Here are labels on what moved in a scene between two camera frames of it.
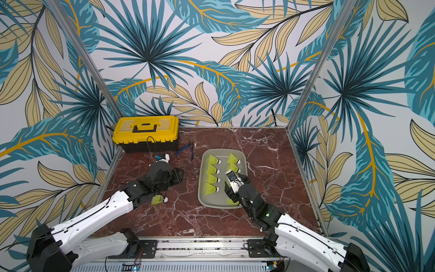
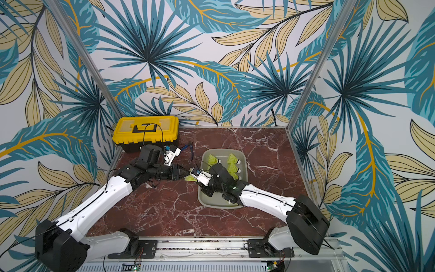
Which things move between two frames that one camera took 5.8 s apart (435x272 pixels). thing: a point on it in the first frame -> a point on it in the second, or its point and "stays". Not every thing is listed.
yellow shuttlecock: (157, 199) -> (190, 178)
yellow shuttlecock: (213, 160) stays
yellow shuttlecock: (230, 166) stays
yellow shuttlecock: (232, 160) stays
